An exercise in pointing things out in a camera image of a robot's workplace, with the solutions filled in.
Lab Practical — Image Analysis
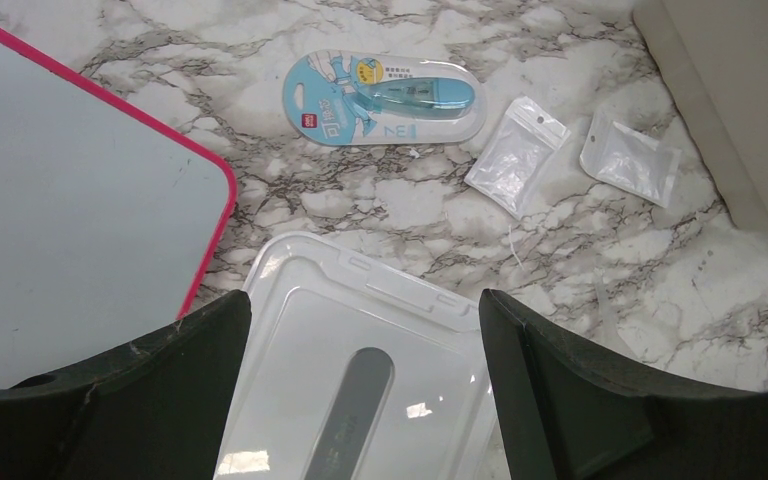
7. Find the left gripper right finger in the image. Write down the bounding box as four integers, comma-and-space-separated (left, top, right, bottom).
479, 289, 768, 479

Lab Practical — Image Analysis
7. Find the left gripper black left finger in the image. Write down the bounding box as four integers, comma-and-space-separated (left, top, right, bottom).
0, 290, 252, 479

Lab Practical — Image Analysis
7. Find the clear zip bag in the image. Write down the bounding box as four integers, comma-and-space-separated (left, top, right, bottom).
579, 111, 682, 208
465, 96, 570, 220

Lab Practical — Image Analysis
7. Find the beige plastic bin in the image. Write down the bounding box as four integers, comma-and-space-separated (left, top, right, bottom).
632, 0, 768, 231

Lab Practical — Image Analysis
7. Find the white plastic bin lid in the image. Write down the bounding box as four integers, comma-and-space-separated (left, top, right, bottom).
215, 232, 496, 479

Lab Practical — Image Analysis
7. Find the pink framed whiteboard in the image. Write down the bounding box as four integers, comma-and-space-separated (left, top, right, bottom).
0, 28, 236, 388

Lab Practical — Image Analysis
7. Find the blue packaged item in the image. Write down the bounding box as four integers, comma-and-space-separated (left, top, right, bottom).
282, 50, 487, 147

